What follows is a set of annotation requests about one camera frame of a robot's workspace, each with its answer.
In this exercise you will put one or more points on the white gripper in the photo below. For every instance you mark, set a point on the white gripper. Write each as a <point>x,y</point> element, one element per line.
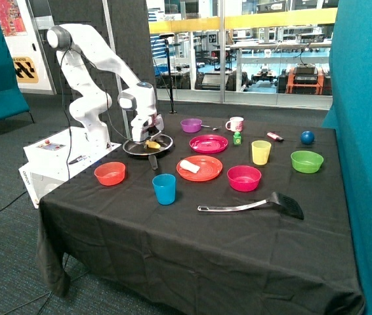
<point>146,126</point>

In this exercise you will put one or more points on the yellow toy corn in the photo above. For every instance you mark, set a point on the yellow toy corn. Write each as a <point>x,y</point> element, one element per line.
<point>152,145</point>

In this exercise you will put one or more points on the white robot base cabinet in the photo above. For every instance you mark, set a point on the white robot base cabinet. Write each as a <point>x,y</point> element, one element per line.
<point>47,167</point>

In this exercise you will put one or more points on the black frying pan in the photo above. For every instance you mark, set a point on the black frying pan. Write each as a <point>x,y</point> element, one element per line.
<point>143,150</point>

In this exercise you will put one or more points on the purple plastic bowl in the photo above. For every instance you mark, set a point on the purple plastic bowl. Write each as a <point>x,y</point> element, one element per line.
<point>191,125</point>

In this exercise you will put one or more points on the blue plastic cup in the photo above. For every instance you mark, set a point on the blue plastic cup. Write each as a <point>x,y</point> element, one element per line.
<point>165,188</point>

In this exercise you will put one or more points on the magenta plastic plate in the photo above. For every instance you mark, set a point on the magenta plastic plate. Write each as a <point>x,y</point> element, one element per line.
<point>208,144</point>

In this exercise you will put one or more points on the orange plastic bowl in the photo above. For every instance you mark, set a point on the orange plastic bowl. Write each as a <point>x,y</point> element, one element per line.
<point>110,174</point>

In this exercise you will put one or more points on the metal spoon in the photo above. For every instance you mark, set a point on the metal spoon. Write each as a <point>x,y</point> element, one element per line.
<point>211,127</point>

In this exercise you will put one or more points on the orange plastic plate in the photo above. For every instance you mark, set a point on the orange plastic plate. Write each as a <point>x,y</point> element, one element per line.
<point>209,168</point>

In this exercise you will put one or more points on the black pen on cabinet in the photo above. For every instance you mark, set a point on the black pen on cabinet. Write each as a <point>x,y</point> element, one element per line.
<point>76,160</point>

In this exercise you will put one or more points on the white pink mug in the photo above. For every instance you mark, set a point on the white pink mug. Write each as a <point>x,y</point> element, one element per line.
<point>235,124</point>

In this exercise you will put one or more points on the green toy block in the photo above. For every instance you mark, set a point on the green toy block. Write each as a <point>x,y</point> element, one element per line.
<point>237,138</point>

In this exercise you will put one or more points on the black tripod stand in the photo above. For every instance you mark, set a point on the black tripod stand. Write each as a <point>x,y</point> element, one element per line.
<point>165,37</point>

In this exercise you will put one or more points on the magenta plastic bowl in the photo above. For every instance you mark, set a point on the magenta plastic bowl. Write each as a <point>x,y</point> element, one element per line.
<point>244,178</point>

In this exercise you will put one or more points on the yellow plastic cup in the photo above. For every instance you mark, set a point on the yellow plastic cup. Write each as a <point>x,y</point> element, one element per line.
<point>260,151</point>

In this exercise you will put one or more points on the red marker pen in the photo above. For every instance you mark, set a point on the red marker pen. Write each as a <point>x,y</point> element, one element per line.
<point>275,137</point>

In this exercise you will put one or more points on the black tablecloth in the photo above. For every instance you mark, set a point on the black tablecloth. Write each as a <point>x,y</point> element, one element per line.
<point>257,261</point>

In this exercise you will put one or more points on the black slotted spatula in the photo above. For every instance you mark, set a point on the black slotted spatula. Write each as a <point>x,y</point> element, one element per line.
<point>284,204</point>

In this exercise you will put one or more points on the blue ball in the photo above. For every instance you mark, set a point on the blue ball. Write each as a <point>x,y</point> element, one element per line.
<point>307,137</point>

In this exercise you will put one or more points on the green plastic bowl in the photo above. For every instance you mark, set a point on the green plastic bowl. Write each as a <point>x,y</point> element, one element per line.
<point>307,162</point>

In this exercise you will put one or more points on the teal partition wall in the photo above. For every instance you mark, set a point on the teal partition wall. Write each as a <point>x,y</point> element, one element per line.
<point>350,115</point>

